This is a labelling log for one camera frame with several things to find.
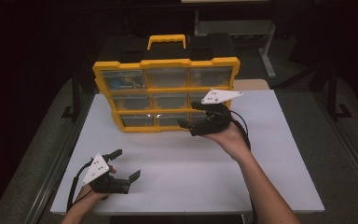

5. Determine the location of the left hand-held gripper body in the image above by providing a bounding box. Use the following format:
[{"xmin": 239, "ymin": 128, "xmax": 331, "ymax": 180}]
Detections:
[{"xmin": 82, "ymin": 153, "xmax": 131, "ymax": 195}]

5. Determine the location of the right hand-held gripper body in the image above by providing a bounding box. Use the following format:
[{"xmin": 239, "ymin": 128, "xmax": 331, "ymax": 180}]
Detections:
[{"xmin": 187, "ymin": 89, "xmax": 244, "ymax": 137}]

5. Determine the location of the yellow black drawer organizer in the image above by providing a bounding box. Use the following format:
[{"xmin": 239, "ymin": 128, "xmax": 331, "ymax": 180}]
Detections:
[{"xmin": 92, "ymin": 33, "xmax": 241, "ymax": 134}]

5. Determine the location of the single clear plastic drawer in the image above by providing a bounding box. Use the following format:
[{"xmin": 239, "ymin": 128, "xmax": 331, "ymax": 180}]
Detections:
[{"xmin": 101, "ymin": 69, "xmax": 147, "ymax": 92}]

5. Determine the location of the person's left hand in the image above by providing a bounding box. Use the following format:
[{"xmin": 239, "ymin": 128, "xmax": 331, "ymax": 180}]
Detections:
[{"xmin": 77, "ymin": 184, "xmax": 110, "ymax": 208}]

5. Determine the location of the person's right hand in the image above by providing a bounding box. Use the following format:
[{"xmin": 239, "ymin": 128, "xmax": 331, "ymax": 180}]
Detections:
[{"xmin": 203, "ymin": 122, "xmax": 253, "ymax": 163}]

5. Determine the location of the grid of clear drawers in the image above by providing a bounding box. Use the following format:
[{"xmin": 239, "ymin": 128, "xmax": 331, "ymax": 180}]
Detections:
[{"xmin": 111, "ymin": 66, "xmax": 233, "ymax": 127}]

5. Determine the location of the beige wooden board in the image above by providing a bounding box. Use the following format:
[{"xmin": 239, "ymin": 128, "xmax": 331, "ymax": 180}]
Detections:
[{"xmin": 233, "ymin": 78, "xmax": 270, "ymax": 91}]

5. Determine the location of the black metal stand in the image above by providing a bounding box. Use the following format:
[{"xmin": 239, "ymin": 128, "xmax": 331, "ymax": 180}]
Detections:
[
  {"xmin": 61, "ymin": 69, "xmax": 82, "ymax": 121},
  {"xmin": 325, "ymin": 66, "xmax": 353, "ymax": 121}
]

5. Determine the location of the grey metal stand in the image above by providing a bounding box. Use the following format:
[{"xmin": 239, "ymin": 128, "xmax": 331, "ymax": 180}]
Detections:
[{"xmin": 194, "ymin": 10, "xmax": 277, "ymax": 78}]

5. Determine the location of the right hand-held gripper black cable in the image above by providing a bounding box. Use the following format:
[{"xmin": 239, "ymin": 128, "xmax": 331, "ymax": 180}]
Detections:
[{"xmin": 229, "ymin": 110, "xmax": 257, "ymax": 224}]

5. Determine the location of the hand-held gripper black cable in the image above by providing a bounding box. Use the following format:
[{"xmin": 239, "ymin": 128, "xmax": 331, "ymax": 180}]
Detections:
[
  {"xmin": 66, "ymin": 158, "xmax": 94, "ymax": 213},
  {"xmin": 229, "ymin": 110, "xmax": 257, "ymax": 224}
]

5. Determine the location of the left hand-held gripper black cable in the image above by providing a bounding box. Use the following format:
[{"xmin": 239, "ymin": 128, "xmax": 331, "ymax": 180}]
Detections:
[{"xmin": 66, "ymin": 158, "xmax": 94, "ymax": 213}]

